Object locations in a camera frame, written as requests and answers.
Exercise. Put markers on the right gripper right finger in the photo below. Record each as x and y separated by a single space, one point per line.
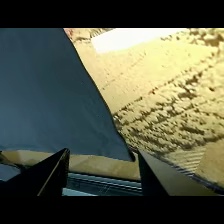
166 180

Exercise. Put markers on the dark green garment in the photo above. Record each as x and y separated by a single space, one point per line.
46 96

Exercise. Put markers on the silver frame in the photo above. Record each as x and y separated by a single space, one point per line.
103 185

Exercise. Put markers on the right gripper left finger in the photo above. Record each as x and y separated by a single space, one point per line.
43 178

